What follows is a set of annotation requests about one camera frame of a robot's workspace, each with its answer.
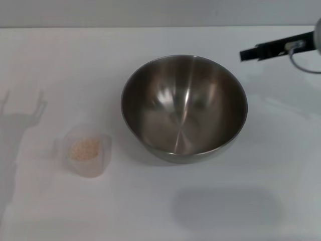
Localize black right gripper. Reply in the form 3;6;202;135
239;31;317;63

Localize stainless steel mixing bowl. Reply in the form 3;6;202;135
121;54;249;165

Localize translucent plastic measuring cup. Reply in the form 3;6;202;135
52;124;113;179

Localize uncooked rice grains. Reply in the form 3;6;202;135
69;138;101;161

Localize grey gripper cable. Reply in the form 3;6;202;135
285;41;321;74

